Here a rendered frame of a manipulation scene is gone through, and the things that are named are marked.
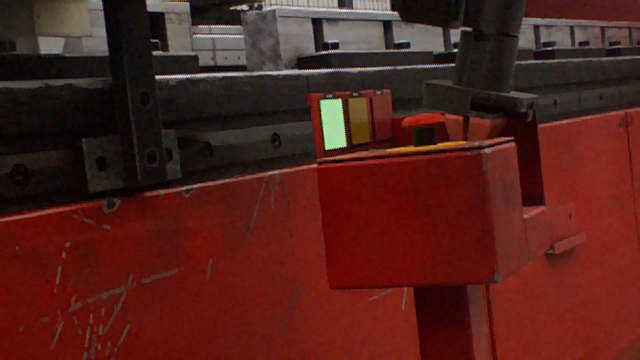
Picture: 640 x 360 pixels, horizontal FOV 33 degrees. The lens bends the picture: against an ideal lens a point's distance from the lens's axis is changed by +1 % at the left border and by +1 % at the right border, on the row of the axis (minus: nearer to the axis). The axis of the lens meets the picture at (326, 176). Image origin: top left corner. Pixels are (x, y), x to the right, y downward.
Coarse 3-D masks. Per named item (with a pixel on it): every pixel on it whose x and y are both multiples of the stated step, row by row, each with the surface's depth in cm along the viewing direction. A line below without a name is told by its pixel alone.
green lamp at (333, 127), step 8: (328, 104) 99; (336, 104) 101; (328, 112) 99; (336, 112) 101; (328, 120) 99; (336, 120) 101; (328, 128) 99; (336, 128) 101; (328, 136) 99; (336, 136) 101; (344, 136) 102; (328, 144) 99; (336, 144) 100; (344, 144) 102
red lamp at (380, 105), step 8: (376, 96) 111; (384, 96) 113; (376, 104) 110; (384, 104) 112; (376, 112) 110; (384, 112) 112; (376, 120) 110; (384, 120) 112; (376, 128) 110; (384, 128) 112; (376, 136) 110; (384, 136) 112
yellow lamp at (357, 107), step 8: (352, 104) 105; (360, 104) 106; (352, 112) 104; (360, 112) 106; (352, 120) 104; (360, 120) 106; (352, 128) 104; (360, 128) 106; (368, 128) 108; (352, 136) 104; (360, 136) 106; (368, 136) 108; (352, 144) 104
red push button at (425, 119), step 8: (408, 120) 97; (416, 120) 97; (424, 120) 96; (432, 120) 96; (440, 120) 97; (408, 128) 97; (416, 128) 97; (424, 128) 97; (432, 128) 97; (416, 136) 98; (424, 136) 97; (432, 136) 97; (416, 144) 98; (424, 144) 97; (432, 144) 97
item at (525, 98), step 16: (464, 32) 104; (464, 48) 104; (480, 48) 103; (496, 48) 102; (512, 48) 103; (464, 64) 104; (480, 64) 103; (496, 64) 103; (512, 64) 104; (432, 80) 108; (464, 80) 104; (480, 80) 103; (496, 80) 103; (512, 80) 105; (480, 96) 103; (496, 96) 102; (512, 96) 102; (528, 96) 104
